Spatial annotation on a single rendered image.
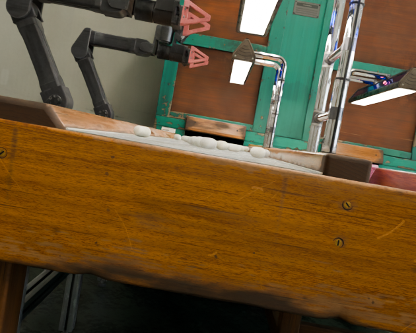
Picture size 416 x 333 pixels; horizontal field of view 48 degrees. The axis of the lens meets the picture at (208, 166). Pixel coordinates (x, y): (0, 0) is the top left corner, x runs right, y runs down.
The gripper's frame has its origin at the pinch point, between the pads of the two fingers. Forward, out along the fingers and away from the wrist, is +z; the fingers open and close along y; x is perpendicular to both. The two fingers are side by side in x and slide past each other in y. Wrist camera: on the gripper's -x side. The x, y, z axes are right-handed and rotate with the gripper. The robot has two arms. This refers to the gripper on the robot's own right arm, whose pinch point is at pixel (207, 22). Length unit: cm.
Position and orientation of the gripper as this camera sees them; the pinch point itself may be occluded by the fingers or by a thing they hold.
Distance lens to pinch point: 133.6
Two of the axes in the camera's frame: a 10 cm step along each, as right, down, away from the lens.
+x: -1.9, 9.8, 0.5
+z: 9.8, 1.8, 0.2
